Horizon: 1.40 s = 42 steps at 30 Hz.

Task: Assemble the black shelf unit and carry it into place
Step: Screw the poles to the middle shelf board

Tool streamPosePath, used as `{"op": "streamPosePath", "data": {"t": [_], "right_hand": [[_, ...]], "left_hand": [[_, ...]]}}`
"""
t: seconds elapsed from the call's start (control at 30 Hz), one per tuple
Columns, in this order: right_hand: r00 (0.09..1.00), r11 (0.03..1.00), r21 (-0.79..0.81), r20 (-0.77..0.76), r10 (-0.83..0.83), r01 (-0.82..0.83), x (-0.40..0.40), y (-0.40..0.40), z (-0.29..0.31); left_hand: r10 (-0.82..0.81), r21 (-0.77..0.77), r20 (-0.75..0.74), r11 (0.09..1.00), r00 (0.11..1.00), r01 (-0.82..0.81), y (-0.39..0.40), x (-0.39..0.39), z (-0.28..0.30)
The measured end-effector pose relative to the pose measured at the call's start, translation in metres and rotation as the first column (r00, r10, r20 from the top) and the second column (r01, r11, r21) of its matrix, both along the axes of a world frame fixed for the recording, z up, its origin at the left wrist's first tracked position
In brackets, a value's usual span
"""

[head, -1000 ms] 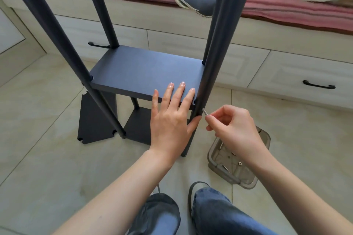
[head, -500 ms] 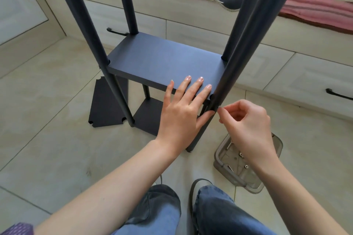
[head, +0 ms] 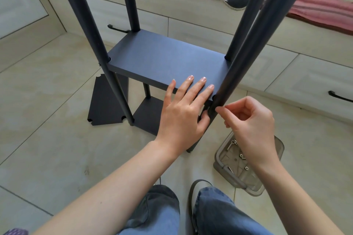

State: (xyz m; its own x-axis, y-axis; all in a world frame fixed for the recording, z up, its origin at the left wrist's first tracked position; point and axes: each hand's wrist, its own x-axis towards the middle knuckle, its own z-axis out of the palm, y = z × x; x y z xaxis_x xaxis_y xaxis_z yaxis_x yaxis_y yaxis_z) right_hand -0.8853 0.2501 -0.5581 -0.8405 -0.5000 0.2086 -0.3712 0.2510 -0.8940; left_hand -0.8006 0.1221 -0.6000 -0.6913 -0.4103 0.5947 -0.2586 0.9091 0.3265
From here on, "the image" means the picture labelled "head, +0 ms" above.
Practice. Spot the person's right hand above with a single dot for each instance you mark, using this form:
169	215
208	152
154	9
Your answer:
256	127

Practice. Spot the person's left hand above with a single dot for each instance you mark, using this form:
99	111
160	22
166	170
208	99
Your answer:
179	116

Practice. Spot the person's left middle finger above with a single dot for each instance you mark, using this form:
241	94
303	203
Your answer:
197	88

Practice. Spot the person's left thumb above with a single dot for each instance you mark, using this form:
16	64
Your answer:
204	122

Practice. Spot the person's left little finger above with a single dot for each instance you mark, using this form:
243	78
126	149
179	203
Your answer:
171	91

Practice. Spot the person's right thumb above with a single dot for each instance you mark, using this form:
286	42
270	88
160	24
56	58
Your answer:
231	120

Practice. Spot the dark grey shelf board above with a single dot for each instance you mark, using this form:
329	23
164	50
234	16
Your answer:
149	113
165	53

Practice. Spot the person's right forearm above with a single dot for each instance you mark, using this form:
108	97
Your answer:
292	199

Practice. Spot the person's left forearm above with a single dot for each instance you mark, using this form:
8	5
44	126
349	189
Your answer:
110	193

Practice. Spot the dark grey bottom shelf board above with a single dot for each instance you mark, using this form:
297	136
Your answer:
149	113

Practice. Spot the clear grey plastic container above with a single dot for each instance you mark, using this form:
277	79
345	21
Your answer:
234	171

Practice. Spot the dark slipper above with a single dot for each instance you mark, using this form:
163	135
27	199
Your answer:
193	188

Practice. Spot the loose dark grey notched board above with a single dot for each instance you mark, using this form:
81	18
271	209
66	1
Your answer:
104	100

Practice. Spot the white bed base with drawers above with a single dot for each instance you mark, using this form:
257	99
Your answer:
289	61

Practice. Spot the blue jeans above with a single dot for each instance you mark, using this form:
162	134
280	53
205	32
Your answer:
220	212

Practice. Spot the purple knit cloth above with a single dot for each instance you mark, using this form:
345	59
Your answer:
15	232

